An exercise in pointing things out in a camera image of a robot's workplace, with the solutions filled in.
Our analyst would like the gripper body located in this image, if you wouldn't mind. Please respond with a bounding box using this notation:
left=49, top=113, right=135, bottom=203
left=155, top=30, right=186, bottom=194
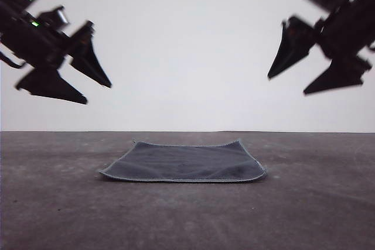
left=315, top=0, right=375, bottom=61
left=0, top=6, right=95, bottom=71

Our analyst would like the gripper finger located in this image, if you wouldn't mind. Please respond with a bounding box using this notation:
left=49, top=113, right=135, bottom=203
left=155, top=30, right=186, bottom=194
left=69, top=36, right=113, bottom=89
left=267, top=16, right=319, bottom=81
left=15, top=67, right=88, bottom=105
left=302, top=56, right=372, bottom=96

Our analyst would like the purple towel with grey hem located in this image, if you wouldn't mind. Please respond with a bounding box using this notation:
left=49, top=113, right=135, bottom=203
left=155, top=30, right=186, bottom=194
left=97, top=138, right=268, bottom=183

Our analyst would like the grey table cloth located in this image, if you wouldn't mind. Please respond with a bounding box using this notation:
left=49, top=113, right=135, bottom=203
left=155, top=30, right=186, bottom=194
left=0, top=130, right=375, bottom=250

